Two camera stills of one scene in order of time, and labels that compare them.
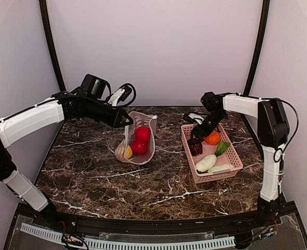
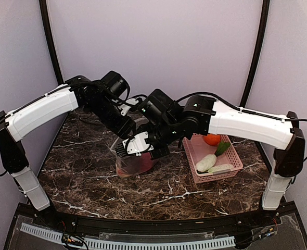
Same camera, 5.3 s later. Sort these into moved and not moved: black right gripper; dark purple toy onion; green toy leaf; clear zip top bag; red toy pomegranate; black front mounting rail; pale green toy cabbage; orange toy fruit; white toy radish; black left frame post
Moved: clear zip top bag; black right gripper; dark purple toy onion; red toy pomegranate
Not moved: black left frame post; pale green toy cabbage; black front mounting rail; green toy leaf; orange toy fruit; white toy radish
